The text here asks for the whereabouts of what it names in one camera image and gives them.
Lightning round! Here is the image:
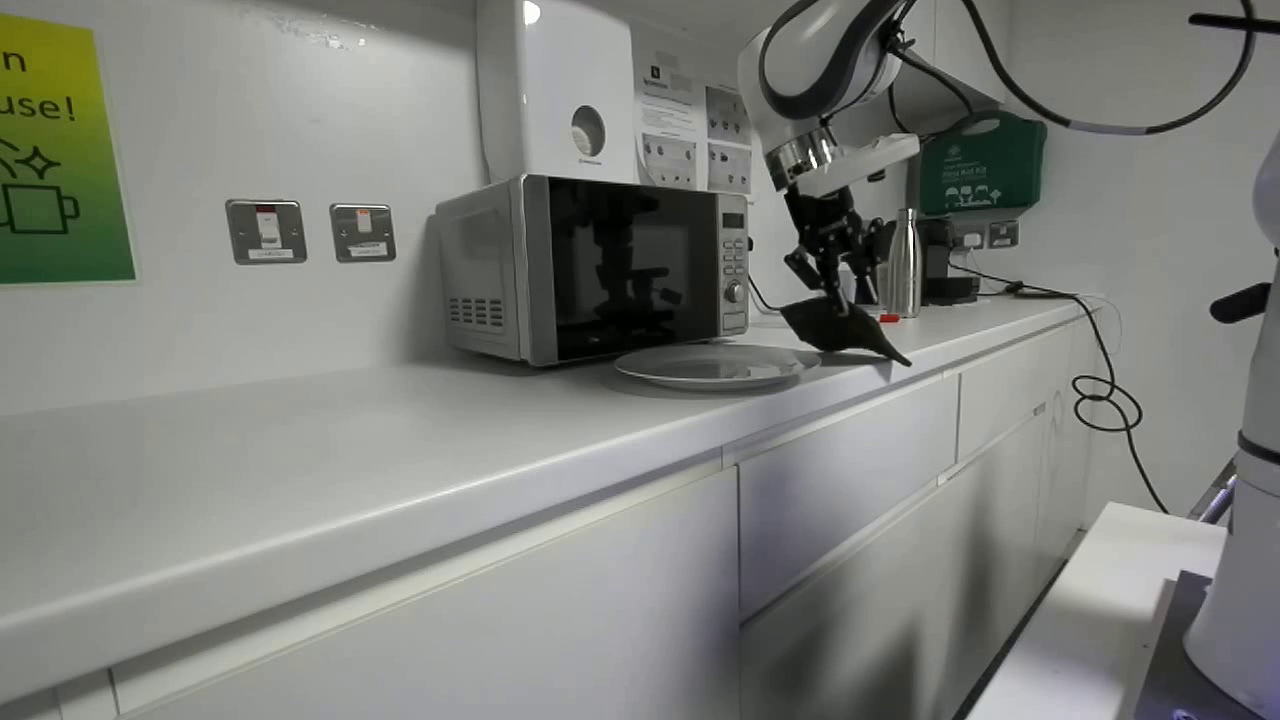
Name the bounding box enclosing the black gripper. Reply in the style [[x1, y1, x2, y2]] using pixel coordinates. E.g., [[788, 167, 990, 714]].
[[785, 184, 867, 315]]

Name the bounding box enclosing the white robot mounting table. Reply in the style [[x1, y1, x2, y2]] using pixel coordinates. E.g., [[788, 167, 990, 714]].
[[965, 501, 1234, 720]]

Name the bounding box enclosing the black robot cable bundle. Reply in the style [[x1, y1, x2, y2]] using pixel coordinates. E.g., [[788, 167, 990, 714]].
[[956, 0, 1266, 135]]

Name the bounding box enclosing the black coffee machine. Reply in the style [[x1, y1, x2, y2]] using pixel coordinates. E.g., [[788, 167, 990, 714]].
[[917, 217, 983, 307]]

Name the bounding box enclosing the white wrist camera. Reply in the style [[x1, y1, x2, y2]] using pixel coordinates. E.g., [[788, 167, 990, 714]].
[[815, 123, 932, 192]]

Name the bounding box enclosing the black dangling cable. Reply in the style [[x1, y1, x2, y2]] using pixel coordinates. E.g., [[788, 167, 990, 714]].
[[983, 263, 1171, 515]]

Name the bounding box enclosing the white narrow drawer front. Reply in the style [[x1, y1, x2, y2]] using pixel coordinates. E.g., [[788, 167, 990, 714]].
[[956, 319, 1087, 463]]

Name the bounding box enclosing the white paper towel dispenser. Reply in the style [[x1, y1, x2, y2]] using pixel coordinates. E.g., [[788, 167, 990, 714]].
[[471, 0, 643, 186]]

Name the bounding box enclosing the tall steel bottle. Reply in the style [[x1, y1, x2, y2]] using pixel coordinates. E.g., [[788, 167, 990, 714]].
[[889, 205, 929, 319]]

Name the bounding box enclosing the green yellow poster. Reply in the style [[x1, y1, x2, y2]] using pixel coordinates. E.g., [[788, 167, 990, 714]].
[[0, 12, 137, 289]]

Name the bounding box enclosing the green first aid box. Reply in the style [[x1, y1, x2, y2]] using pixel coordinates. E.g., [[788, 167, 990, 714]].
[[917, 110, 1054, 217]]

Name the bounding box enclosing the white cabinet door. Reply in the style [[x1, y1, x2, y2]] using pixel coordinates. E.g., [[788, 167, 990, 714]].
[[114, 463, 743, 720]]

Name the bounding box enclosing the grey round plate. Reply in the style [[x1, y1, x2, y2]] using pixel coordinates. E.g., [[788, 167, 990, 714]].
[[611, 337, 826, 395]]

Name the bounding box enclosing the black handle bar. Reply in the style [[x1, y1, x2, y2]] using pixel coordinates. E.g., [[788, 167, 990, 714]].
[[1207, 278, 1272, 328]]

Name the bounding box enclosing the dark green cloth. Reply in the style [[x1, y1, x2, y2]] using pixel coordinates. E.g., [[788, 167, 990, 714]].
[[775, 290, 917, 370]]

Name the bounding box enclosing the white low drawer front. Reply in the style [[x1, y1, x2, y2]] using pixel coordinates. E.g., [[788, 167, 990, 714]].
[[736, 463, 968, 720]]

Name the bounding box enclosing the black microwave power cable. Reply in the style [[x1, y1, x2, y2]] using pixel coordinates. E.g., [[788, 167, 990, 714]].
[[743, 273, 805, 319]]

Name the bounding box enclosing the silver wall switch plate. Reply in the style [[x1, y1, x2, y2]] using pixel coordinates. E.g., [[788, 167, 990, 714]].
[[223, 195, 314, 267], [327, 201, 401, 263]]

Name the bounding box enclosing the white wide drawer front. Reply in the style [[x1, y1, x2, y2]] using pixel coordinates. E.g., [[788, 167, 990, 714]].
[[736, 370, 962, 621]]

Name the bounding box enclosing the silver microwave oven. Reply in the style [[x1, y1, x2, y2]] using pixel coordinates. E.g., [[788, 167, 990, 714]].
[[432, 171, 754, 370]]

